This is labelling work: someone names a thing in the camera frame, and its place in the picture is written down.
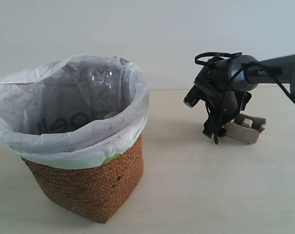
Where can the brown cardboard pulp tray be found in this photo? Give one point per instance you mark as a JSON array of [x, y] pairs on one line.
[[245, 128]]

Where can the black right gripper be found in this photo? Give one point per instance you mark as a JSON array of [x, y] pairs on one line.
[[223, 109]]

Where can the brown woven wicker basket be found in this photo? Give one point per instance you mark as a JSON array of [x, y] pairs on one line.
[[95, 193]]

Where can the white plastic bin liner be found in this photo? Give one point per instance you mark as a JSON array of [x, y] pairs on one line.
[[46, 112]]

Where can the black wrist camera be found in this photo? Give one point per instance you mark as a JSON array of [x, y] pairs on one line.
[[192, 97]]

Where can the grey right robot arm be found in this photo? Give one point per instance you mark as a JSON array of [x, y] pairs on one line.
[[226, 79]]

